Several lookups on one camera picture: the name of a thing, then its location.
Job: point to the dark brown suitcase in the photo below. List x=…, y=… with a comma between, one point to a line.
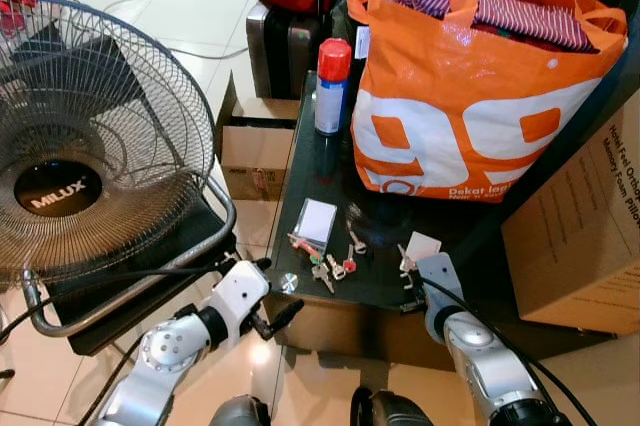
x=285, y=46

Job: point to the key bunch with red tags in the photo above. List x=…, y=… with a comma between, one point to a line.
x=333, y=266

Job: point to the red striped cloth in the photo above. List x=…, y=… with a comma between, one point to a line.
x=530, y=21

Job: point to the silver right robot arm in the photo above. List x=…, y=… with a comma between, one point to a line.
x=490, y=371

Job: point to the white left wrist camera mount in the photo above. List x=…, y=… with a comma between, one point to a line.
x=240, y=296

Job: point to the small open cardboard box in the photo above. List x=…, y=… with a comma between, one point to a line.
x=255, y=151

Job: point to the red cloth item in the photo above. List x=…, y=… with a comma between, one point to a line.
x=12, y=1

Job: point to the large printed cardboard box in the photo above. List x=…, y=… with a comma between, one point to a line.
x=580, y=236

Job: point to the dark grey right robot leg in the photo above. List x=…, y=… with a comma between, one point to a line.
x=392, y=411

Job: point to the black seat with metal frame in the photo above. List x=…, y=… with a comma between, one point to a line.
x=120, y=308

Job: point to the dark grey left robot leg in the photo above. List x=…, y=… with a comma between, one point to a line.
x=240, y=413

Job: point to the black glass table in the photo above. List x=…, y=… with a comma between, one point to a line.
x=380, y=216

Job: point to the orange and white shopping bag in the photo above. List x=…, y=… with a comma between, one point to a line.
x=450, y=76

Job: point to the round silver table cap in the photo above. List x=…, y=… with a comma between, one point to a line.
x=289, y=283

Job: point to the spray can with red cap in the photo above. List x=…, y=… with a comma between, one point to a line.
x=330, y=96

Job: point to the dark grey robot leg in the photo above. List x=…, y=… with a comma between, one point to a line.
x=392, y=411
x=240, y=413

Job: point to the single key with red tag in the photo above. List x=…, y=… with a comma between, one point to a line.
x=352, y=251

